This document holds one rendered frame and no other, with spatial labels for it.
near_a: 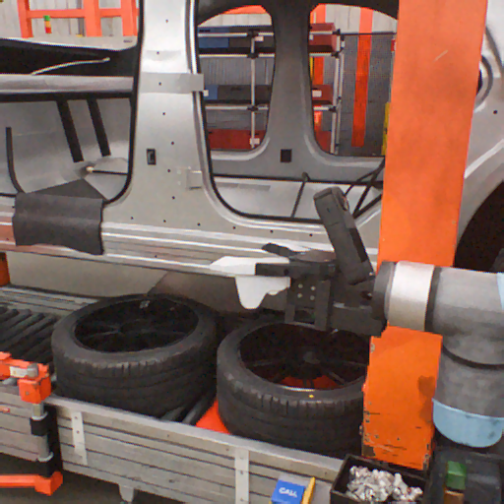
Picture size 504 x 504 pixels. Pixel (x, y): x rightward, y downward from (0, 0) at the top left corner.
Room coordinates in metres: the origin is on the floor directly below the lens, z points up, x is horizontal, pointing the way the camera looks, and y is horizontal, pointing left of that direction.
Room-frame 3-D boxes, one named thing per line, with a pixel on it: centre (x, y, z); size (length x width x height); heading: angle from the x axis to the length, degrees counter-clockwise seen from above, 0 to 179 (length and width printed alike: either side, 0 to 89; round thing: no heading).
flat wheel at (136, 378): (1.90, 0.48, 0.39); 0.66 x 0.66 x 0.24
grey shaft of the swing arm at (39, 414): (1.50, 0.73, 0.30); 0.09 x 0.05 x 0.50; 71
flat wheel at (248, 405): (1.67, -0.20, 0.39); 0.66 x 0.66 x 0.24
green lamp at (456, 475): (0.90, -0.44, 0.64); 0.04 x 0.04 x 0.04; 71
